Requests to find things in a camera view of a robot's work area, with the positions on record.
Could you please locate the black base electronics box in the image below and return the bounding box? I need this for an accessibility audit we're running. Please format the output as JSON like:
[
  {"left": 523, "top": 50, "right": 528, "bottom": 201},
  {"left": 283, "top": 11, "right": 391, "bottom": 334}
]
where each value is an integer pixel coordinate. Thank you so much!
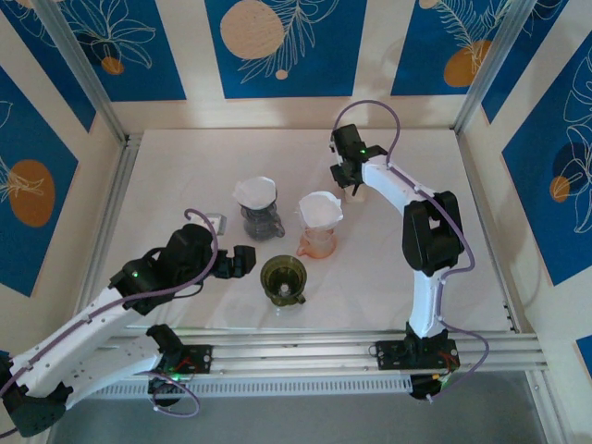
[
  {"left": 147, "top": 373, "right": 191, "bottom": 409},
  {"left": 409, "top": 373, "right": 457, "bottom": 403}
]

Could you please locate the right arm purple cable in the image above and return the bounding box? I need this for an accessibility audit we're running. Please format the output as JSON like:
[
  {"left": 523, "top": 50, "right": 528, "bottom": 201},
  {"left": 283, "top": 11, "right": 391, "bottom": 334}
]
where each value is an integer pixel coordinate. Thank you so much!
[{"left": 333, "top": 100, "right": 493, "bottom": 405}]

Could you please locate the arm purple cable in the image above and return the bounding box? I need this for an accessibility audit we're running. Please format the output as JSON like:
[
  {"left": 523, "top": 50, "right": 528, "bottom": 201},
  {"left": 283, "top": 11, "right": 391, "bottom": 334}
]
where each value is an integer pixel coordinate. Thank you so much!
[
  {"left": 0, "top": 208, "right": 220, "bottom": 438},
  {"left": 333, "top": 100, "right": 493, "bottom": 405}
]

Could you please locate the aluminium side rail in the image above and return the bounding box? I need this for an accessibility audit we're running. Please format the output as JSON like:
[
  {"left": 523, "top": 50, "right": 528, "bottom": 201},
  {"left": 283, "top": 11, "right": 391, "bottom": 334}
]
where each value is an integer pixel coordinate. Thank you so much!
[{"left": 73, "top": 133, "right": 144, "bottom": 325}]

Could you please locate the slotted grey cable duct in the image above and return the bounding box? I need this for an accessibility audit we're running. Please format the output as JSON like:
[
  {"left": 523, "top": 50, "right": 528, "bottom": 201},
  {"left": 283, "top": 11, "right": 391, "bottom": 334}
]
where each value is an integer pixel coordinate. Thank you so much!
[{"left": 92, "top": 375, "right": 413, "bottom": 400}]

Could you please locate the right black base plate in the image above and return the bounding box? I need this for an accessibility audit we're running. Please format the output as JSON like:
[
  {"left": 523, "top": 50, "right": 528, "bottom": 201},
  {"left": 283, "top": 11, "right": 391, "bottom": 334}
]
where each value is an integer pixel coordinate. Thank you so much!
[{"left": 375, "top": 339, "right": 462, "bottom": 372}]

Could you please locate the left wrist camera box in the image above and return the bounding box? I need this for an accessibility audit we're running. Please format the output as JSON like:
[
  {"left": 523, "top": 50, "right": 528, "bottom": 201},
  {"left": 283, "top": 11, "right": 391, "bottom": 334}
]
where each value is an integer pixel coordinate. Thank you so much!
[{"left": 203, "top": 212, "right": 229, "bottom": 238}]

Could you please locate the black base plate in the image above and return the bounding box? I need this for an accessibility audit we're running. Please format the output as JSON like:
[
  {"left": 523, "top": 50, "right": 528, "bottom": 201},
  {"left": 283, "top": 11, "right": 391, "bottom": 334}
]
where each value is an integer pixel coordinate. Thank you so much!
[
  {"left": 152, "top": 344, "right": 214, "bottom": 376},
  {"left": 375, "top": 339, "right": 462, "bottom": 372}
]

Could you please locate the aluminium frame post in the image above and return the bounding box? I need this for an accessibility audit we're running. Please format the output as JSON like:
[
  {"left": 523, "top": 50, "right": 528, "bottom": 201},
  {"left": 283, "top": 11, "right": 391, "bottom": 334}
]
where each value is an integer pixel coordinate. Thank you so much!
[
  {"left": 452, "top": 0, "right": 537, "bottom": 135},
  {"left": 34, "top": 0, "right": 130, "bottom": 144}
]

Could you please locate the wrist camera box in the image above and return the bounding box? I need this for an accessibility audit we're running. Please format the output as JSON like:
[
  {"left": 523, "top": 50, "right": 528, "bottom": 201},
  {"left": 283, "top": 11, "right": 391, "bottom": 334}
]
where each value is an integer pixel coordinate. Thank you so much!
[
  {"left": 203, "top": 212, "right": 229, "bottom": 238},
  {"left": 328, "top": 136, "right": 346, "bottom": 168}
]

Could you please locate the aluminium front rail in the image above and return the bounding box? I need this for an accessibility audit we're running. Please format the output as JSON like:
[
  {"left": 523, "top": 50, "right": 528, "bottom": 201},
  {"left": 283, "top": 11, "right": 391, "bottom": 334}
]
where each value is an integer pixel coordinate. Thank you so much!
[{"left": 92, "top": 328, "right": 549, "bottom": 383}]

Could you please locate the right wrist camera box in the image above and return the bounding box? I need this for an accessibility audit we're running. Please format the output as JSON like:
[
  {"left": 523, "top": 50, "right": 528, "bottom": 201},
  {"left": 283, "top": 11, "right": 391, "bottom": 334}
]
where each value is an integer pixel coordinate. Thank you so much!
[{"left": 328, "top": 136, "right": 346, "bottom": 168}]

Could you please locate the white paper coffee filter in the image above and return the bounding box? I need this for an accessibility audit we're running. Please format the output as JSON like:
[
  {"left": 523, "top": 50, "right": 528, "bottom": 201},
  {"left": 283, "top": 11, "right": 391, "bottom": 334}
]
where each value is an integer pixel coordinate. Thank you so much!
[
  {"left": 233, "top": 177, "right": 278, "bottom": 210},
  {"left": 297, "top": 191, "right": 346, "bottom": 231}
]

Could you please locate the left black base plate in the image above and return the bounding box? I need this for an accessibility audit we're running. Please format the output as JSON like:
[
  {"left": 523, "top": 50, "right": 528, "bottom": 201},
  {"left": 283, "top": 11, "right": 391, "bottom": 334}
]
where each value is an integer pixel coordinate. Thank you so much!
[{"left": 152, "top": 344, "right": 214, "bottom": 376}]

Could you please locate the grey coffee dripper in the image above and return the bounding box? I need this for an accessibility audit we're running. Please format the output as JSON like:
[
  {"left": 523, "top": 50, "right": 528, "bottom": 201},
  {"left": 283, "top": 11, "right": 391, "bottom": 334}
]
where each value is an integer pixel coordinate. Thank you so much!
[{"left": 236, "top": 201, "right": 280, "bottom": 223}]

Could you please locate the olive green coffee dripper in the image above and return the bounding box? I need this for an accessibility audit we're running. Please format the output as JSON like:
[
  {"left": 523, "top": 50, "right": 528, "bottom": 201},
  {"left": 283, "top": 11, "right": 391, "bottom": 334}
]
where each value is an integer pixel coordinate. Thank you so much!
[{"left": 260, "top": 253, "right": 308, "bottom": 308}]

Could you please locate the paper filter stack holder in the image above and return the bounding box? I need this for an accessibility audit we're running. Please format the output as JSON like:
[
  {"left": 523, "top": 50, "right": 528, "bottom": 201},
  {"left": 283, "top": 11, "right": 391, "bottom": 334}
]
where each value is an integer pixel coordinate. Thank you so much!
[{"left": 343, "top": 184, "right": 369, "bottom": 205}]

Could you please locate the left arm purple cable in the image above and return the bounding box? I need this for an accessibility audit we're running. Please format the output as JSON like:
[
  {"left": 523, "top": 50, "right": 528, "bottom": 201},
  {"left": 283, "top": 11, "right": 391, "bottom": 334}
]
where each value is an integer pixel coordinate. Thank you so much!
[{"left": 0, "top": 208, "right": 220, "bottom": 438}]

